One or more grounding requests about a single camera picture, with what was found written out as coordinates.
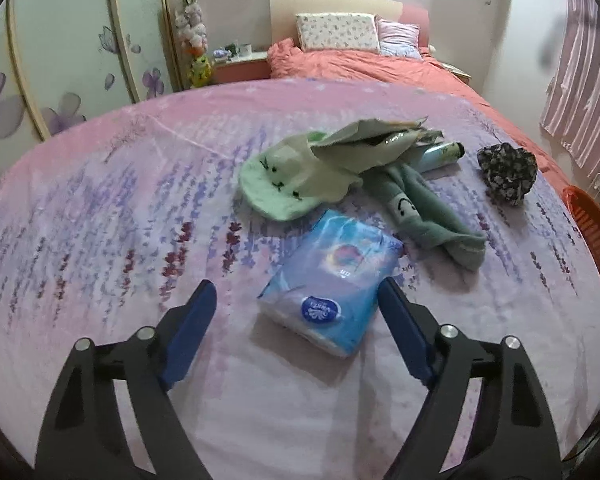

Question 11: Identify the pink striped curtain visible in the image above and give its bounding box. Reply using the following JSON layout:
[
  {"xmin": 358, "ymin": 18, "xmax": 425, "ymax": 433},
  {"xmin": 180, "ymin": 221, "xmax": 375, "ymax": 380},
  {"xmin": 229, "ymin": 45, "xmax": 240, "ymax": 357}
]
[{"xmin": 539, "ymin": 0, "xmax": 600, "ymax": 181}]

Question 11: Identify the pale green bottle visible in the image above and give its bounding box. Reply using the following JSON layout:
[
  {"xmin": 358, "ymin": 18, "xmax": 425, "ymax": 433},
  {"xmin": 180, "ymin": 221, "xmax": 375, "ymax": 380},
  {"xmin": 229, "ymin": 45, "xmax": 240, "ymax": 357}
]
[{"xmin": 415, "ymin": 141, "xmax": 466, "ymax": 174}]

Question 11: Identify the hanging plush toy string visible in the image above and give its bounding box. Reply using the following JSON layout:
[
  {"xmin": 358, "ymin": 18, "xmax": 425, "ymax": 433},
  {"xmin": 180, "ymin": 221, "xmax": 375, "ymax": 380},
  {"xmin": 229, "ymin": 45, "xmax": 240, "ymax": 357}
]
[{"xmin": 175, "ymin": 0, "xmax": 211, "ymax": 56}]

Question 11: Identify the green smiley sock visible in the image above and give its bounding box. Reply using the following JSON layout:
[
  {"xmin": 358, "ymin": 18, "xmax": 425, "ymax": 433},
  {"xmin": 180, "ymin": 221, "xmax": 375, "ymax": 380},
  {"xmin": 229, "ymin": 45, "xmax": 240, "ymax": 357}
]
[{"xmin": 365, "ymin": 162, "xmax": 488, "ymax": 272}]

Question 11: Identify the flower print wardrobe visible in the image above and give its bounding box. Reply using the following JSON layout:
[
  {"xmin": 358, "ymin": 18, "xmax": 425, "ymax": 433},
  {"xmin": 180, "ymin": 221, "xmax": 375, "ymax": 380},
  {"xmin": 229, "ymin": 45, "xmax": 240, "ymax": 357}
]
[{"xmin": 0, "ymin": 0, "xmax": 181, "ymax": 196}]

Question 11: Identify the white floral pillow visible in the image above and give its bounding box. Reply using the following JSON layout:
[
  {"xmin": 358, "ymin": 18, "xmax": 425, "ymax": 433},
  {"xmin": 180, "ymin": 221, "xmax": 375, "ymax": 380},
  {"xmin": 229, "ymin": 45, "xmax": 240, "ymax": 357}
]
[{"xmin": 295, "ymin": 11, "xmax": 381, "ymax": 54}]

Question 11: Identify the light green cloth hat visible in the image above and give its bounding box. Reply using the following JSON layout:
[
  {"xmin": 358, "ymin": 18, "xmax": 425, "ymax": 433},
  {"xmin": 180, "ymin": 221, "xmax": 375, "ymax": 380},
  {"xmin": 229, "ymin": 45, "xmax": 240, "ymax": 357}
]
[{"xmin": 239, "ymin": 131, "xmax": 366, "ymax": 222}]

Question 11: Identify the bed with salmon duvet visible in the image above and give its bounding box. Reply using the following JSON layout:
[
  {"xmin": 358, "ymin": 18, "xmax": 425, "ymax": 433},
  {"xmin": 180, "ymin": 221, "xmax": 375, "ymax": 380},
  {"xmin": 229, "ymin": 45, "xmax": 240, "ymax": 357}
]
[{"xmin": 266, "ymin": 37, "xmax": 566, "ymax": 171}]

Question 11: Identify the orange plastic basket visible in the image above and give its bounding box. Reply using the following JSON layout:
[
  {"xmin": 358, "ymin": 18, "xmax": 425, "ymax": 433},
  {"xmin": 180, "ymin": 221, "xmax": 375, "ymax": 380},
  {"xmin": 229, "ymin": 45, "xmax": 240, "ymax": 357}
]
[{"xmin": 562, "ymin": 185, "xmax": 600, "ymax": 322}]

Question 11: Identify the pink floral tablecloth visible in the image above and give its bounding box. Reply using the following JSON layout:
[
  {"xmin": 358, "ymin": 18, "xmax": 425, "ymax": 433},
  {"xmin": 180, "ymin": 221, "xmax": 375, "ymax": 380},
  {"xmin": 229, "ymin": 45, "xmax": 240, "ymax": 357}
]
[{"xmin": 0, "ymin": 77, "xmax": 600, "ymax": 480}]

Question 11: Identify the blue tissue packet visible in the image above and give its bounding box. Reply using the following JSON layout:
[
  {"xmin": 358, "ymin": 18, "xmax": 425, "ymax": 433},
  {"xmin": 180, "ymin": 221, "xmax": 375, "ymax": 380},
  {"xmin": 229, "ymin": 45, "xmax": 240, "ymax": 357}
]
[{"xmin": 257, "ymin": 209, "xmax": 405, "ymax": 358}]

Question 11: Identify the pink striped pillow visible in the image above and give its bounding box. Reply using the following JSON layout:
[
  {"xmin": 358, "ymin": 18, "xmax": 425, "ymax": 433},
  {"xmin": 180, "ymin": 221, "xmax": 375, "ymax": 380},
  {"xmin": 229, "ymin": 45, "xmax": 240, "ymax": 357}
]
[{"xmin": 375, "ymin": 16, "xmax": 422, "ymax": 59}]

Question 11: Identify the pink nightstand with mugs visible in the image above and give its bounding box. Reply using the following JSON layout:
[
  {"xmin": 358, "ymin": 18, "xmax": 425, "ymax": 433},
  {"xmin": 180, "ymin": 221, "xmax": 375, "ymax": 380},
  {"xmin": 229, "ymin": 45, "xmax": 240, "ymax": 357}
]
[{"xmin": 211, "ymin": 50, "xmax": 271, "ymax": 86}]

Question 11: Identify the black floral cloth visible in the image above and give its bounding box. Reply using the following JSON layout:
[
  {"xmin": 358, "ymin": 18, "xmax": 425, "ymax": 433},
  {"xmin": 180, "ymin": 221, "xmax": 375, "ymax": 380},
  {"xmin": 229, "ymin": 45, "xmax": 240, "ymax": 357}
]
[{"xmin": 477, "ymin": 142, "xmax": 538, "ymax": 207}]

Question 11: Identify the yellow green plush toy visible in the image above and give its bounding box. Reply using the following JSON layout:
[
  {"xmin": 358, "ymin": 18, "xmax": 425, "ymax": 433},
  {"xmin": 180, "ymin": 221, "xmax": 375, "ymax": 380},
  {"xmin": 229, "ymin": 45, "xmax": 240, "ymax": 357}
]
[{"xmin": 187, "ymin": 52, "xmax": 216, "ymax": 89}]

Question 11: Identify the cream pink headboard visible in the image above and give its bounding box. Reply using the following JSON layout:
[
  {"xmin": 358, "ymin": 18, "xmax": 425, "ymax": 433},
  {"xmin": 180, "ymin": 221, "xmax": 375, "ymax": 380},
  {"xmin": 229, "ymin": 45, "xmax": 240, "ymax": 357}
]
[{"xmin": 269, "ymin": 0, "xmax": 430, "ymax": 53}]

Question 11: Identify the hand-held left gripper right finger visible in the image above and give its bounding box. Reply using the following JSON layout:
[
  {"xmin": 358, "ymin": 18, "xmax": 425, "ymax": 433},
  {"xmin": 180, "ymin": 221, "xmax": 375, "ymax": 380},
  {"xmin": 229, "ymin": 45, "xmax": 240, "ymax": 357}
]
[{"xmin": 377, "ymin": 276, "xmax": 563, "ymax": 480}]

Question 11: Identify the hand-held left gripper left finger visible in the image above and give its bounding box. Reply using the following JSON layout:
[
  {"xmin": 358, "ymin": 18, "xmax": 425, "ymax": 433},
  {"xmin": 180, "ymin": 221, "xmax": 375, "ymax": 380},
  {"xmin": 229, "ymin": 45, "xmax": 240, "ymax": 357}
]
[{"xmin": 34, "ymin": 280, "xmax": 218, "ymax": 480}]

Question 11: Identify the grey-green foil packet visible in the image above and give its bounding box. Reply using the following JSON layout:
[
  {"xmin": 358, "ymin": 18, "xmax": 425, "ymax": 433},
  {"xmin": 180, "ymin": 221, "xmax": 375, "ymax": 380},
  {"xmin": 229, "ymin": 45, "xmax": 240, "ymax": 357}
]
[{"xmin": 307, "ymin": 117, "xmax": 446, "ymax": 187}]

